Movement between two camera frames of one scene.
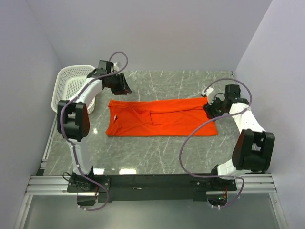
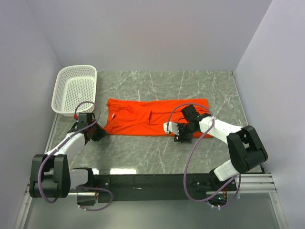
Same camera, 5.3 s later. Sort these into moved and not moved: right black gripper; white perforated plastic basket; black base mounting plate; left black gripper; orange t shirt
Moved: right black gripper; left black gripper
Not moved: orange t shirt; black base mounting plate; white perforated plastic basket
